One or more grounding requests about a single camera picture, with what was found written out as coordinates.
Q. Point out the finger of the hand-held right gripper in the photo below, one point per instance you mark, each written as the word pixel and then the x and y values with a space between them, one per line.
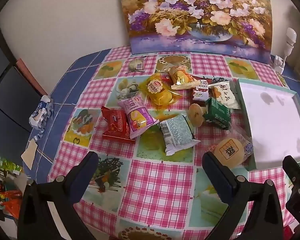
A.
pixel 293 172

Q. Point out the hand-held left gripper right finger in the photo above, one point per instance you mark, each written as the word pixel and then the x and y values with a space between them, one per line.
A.
pixel 221 177

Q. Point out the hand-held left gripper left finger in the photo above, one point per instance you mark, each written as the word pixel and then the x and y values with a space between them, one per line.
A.
pixel 88 165

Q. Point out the large round pastry clear wrapper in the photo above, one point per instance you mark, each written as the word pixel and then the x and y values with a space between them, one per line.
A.
pixel 228 151

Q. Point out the white box with teal rim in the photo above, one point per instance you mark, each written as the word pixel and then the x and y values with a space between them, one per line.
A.
pixel 272 120

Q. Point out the green snack packet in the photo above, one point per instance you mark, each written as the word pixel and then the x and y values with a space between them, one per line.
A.
pixel 218 112

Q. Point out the small round pastry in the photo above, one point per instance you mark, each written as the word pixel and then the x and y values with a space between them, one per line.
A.
pixel 196 115

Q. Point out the pink snack packet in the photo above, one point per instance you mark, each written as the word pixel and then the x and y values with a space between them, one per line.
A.
pixel 137 117

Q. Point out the white cookie snack packet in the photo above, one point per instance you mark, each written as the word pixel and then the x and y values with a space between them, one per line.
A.
pixel 222 92

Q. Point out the red and white snack packet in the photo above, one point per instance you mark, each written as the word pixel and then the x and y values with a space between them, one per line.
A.
pixel 200 92

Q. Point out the yellow snack packet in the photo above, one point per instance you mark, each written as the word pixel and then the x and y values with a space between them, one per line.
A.
pixel 160 90

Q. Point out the orange striped snack packet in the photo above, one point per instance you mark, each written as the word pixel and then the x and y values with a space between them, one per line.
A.
pixel 181 76

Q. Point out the beige paper piece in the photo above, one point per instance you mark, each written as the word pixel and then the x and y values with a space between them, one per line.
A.
pixel 29 153

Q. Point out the pink checkered tablecloth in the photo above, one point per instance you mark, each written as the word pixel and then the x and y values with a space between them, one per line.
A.
pixel 160 185

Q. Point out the crumpled blue white packet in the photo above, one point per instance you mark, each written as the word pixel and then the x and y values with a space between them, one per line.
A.
pixel 41 112

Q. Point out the green foil packet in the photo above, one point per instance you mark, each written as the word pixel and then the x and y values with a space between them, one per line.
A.
pixel 7 166

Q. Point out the orange plastic bag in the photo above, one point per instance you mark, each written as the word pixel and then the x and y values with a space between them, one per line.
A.
pixel 12 202

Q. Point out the dark cabinet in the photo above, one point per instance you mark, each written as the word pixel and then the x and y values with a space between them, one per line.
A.
pixel 10 110

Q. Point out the dark red snack packet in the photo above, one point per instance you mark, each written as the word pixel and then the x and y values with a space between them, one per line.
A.
pixel 202 78

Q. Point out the small beige snack packet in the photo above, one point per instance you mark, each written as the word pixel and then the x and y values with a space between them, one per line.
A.
pixel 135 65

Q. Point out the white power adapter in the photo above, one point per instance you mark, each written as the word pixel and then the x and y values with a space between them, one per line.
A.
pixel 278 62

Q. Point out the white lamp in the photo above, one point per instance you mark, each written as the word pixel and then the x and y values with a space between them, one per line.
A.
pixel 290 38

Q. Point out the flower painting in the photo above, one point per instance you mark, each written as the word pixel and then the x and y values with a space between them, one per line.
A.
pixel 197 17

